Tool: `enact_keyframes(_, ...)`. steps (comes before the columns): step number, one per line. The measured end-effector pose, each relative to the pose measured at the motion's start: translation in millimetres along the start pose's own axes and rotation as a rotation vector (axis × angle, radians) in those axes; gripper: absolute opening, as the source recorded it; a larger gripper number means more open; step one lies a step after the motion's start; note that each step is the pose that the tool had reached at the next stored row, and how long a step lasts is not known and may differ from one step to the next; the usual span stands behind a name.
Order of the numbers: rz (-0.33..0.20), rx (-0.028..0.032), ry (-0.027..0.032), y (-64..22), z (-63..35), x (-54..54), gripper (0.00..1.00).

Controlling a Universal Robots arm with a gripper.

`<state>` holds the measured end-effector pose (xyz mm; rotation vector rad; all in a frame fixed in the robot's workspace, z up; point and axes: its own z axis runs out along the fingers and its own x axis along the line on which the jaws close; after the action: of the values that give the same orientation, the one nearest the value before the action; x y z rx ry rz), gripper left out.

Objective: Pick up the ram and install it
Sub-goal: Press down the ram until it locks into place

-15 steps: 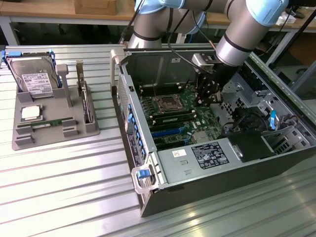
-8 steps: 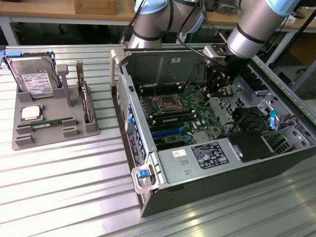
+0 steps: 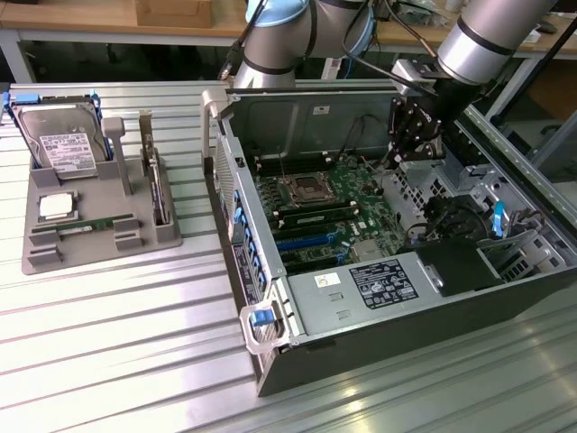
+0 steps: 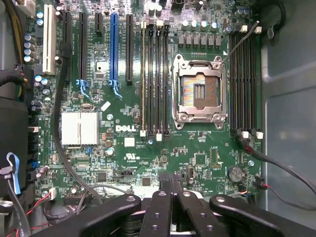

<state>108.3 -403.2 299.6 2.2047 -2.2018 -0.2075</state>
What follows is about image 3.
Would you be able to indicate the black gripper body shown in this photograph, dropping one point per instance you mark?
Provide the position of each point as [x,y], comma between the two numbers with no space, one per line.
[428,117]

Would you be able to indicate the green RAM stick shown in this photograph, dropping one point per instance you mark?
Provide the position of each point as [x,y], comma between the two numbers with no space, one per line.
[85,225]
[315,219]

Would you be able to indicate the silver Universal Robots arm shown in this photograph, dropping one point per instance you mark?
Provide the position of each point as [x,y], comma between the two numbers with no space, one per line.
[478,36]

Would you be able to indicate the black RAM slot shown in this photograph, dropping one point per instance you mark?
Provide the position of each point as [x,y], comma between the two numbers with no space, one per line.
[293,159]
[295,168]
[278,224]
[313,208]

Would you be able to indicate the perforated metal disk bay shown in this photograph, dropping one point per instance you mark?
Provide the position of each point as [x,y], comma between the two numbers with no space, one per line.
[419,189]

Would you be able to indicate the green motherboard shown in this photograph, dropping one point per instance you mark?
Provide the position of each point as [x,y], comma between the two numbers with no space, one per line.
[360,198]

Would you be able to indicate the CPU socket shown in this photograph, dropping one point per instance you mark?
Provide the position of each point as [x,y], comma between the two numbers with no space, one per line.
[308,189]

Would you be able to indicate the silver chipset heatsink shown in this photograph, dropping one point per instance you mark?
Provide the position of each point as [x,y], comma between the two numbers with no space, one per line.
[365,250]

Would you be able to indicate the blue disk bay tab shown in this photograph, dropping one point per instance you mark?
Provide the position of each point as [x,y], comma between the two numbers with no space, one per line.
[498,221]

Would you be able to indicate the black slanted pole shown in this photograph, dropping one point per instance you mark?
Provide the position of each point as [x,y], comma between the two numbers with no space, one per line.
[535,67]

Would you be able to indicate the black plastic shroud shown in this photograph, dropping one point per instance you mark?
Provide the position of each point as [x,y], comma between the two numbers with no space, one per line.
[460,266]

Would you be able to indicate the blue expansion slot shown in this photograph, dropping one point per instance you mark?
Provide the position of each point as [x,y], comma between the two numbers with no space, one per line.
[306,242]

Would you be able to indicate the black expansion slot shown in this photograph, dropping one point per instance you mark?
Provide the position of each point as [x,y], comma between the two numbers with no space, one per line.
[315,261]

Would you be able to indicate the white flat box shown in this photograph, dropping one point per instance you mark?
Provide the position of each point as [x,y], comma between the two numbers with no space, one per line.
[533,36]

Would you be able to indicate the brown cardboard box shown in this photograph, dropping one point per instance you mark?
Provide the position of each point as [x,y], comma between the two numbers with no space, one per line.
[173,11]
[559,90]

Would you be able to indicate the black computer mouse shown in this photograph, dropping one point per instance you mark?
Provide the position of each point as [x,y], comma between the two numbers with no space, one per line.
[548,27]

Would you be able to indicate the grey power supply unit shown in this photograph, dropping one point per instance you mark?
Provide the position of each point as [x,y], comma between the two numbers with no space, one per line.
[324,306]

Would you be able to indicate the black open PC case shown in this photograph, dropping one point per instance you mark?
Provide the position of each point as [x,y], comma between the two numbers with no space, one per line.
[405,352]

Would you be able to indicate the graphics card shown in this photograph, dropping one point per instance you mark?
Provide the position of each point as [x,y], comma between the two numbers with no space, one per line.
[155,180]

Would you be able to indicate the grey parts rack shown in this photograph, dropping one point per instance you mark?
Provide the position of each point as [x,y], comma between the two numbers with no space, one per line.
[90,257]

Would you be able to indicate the hard disk with blue carrier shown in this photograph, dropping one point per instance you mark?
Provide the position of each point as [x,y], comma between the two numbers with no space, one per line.
[58,135]

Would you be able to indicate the silver CPU chip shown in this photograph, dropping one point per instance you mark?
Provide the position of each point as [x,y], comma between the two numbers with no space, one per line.
[56,208]

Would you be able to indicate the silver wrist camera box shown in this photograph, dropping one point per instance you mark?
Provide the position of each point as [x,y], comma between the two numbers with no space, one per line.
[408,72]

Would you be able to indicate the metal disk bay frame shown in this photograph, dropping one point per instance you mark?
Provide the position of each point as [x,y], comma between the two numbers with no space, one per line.
[518,257]

